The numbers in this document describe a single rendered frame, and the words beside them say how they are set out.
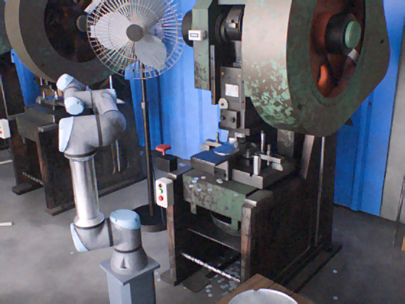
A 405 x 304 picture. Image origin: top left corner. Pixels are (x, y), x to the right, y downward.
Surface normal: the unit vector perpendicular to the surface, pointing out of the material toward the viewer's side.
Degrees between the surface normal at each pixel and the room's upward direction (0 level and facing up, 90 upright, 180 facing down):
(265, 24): 82
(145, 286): 90
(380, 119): 90
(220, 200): 90
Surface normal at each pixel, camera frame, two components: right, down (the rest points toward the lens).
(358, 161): -0.66, 0.27
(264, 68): -0.63, 0.48
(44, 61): 0.73, 0.22
